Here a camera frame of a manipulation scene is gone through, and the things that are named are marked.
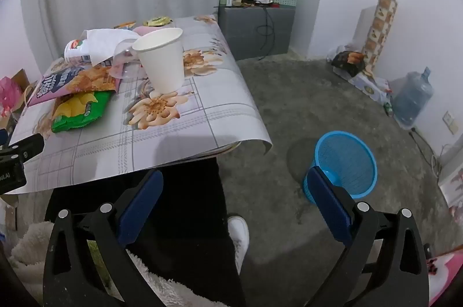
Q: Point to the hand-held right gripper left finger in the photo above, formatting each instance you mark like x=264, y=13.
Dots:
x=139, y=209

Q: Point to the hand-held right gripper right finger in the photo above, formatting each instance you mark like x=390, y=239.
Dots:
x=331, y=205

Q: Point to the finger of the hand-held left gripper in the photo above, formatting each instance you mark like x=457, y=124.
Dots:
x=29, y=148

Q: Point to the blue plastic waste basket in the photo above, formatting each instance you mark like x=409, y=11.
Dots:
x=347, y=158

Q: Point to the green chip bag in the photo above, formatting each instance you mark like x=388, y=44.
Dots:
x=79, y=111

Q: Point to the purple snack bag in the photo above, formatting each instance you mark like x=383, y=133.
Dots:
x=72, y=82

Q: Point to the white strawberry drink bottle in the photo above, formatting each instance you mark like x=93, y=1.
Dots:
x=74, y=48

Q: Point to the clear pink-printed plastic bag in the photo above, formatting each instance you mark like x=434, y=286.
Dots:
x=126, y=68

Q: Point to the white tissue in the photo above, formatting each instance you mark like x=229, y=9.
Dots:
x=105, y=43

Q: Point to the white paper cup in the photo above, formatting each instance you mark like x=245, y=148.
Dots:
x=159, y=57

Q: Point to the person's black trouser leg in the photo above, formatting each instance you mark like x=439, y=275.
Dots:
x=181, y=213

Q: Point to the pink plastic bag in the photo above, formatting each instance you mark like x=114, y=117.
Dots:
x=9, y=97

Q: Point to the cardboard box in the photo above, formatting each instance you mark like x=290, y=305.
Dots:
x=22, y=81

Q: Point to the white fluffy cloth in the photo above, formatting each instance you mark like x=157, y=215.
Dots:
x=32, y=252

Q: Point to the floral tablecloth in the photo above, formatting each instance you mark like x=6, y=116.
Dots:
x=181, y=133

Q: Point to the person's white shoe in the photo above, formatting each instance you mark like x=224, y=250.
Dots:
x=239, y=238

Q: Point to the small green bottle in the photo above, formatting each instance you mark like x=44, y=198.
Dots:
x=389, y=110

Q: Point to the printed flat carton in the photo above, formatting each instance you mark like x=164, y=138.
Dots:
x=370, y=88

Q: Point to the blue water jug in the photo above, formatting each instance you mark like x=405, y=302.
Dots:
x=412, y=97

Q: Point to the orange snack packet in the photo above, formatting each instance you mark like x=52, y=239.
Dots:
x=124, y=25

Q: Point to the yellow snack packet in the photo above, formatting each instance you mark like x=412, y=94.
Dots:
x=157, y=21

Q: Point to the grey cabinet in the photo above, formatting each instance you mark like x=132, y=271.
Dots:
x=246, y=28

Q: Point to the wall socket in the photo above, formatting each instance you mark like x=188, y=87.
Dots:
x=451, y=121

